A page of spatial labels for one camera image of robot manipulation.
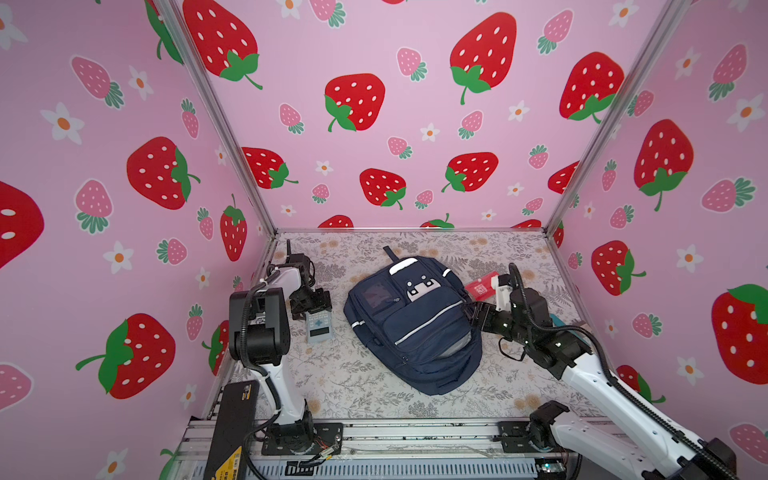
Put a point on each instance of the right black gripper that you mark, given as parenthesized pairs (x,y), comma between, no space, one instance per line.
(482,322)

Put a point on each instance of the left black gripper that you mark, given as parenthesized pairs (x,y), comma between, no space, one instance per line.
(323,303)

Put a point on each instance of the clear tissue pack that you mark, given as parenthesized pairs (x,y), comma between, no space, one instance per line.
(319,326)

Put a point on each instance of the navy blue student backpack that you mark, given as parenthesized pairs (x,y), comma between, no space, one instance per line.
(415,316)

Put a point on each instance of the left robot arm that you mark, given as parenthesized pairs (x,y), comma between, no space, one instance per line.
(260,339)

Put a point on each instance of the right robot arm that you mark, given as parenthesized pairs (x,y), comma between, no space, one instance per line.
(656,448)

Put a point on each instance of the red small card pack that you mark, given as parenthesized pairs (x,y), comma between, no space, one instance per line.
(483,288)

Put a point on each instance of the teal pen case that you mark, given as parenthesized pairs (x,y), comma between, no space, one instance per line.
(557,322)

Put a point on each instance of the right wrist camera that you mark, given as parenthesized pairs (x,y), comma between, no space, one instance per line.
(502,297)

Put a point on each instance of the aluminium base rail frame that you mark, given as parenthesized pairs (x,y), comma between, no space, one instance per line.
(418,449)

